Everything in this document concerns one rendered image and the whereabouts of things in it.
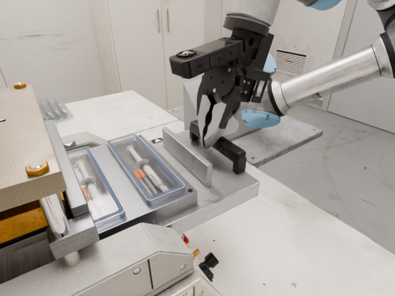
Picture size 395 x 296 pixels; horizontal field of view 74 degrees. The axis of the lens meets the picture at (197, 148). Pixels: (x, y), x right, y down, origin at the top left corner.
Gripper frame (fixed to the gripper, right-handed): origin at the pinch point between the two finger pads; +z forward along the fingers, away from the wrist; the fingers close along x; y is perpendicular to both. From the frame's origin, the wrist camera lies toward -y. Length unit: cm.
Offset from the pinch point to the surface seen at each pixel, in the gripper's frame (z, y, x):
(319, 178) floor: 50, 169, 43
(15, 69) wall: 36, -6, 242
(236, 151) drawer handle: -0.9, 1.3, -6.4
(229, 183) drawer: 3.7, -0.1, -8.3
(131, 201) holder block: 6.0, -15.2, -5.9
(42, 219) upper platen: 4.3, -25.9, -8.5
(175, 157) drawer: 4.4, -3.0, 3.0
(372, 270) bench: 17.2, 29.8, -26.1
